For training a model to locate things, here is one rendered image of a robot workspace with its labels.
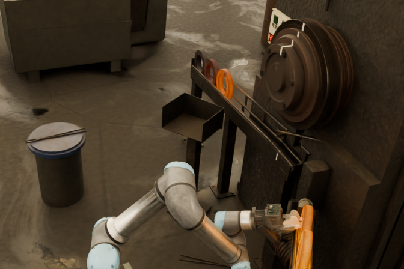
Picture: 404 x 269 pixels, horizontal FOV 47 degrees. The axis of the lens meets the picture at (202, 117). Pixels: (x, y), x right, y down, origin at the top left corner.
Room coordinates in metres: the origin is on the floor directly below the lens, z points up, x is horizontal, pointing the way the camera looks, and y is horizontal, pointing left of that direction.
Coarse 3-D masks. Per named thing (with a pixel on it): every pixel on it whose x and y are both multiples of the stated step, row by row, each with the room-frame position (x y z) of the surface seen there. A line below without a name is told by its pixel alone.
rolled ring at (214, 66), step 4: (208, 60) 2.66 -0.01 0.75; (212, 60) 2.63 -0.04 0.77; (208, 64) 2.66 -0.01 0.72; (212, 64) 2.60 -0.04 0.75; (216, 64) 2.60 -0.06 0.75; (204, 68) 2.70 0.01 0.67; (208, 68) 2.68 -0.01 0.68; (212, 68) 2.59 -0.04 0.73; (216, 68) 2.57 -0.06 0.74; (204, 72) 2.69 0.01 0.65; (208, 72) 2.68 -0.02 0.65; (216, 72) 2.56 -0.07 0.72; (208, 76) 2.67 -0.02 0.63; (212, 80) 2.65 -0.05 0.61
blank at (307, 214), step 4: (304, 208) 1.34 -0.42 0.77; (308, 208) 1.34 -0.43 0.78; (312, 208) 1.34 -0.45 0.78; (304, 212) 1.32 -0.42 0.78; (308, 212) 1.32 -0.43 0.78; (312, 212) 1.32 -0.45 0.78; (304, 216) 1.30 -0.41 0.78; (308, 216) 1.30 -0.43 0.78; (312, 216) 1.30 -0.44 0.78; (304, 220) 1.28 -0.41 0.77; (308, 220) 1.28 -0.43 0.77; (312, 220) 1.28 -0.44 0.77; (304, 224) 1.27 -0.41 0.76; (308, 224) 1.27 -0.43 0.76; (300, 228) 1.34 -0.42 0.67; (304, 228) 1.26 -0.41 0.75; (308, 228) 1.26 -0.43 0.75; (300, 232) 1.28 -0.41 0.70; (300, 236) 1.26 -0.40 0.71
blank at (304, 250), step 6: (306, 234) 1.18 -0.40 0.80; (312, 234) 1.19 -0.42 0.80; (300, 240) 1.22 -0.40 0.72; (306, 240) 1.16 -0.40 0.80; (312, 240) 1.16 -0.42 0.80; (300, 246) 1.21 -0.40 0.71; (306, 246) 1.14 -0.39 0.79; (300, 252) 1.14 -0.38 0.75; (306, 252) 1.12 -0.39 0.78; (300, 258) 1.11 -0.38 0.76; (306, 258) 1.11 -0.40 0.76; (300, 264) 1.10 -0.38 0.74; (306, 264) 1.10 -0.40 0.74
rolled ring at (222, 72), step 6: (222, 72) 2.47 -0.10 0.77; (228, 72) 2.45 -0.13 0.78; (216, 78) 2.54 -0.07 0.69; (222, 78) 2.52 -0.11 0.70; (228, 78) 2.41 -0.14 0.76; (216, 84) 2.53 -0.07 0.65; (222, 84) 2.52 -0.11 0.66; (228, 84) 2.39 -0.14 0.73; (222, 90) 2.49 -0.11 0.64; (228, 90) 2.38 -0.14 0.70; (228, 96) 2.38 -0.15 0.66
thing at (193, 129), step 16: (192, 96) 2.24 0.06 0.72; (176, 112) 2.21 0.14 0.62; (192, 112) 2.24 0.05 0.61; (208, 112) 2.18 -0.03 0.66; (176, 128) 2.09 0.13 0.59; (192, 128) 2.09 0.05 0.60; (208, 128) 2.01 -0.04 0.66; (192, 144) 2.08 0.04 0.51; (192, 160) 2.07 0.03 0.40; (208, 208) 2.12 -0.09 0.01
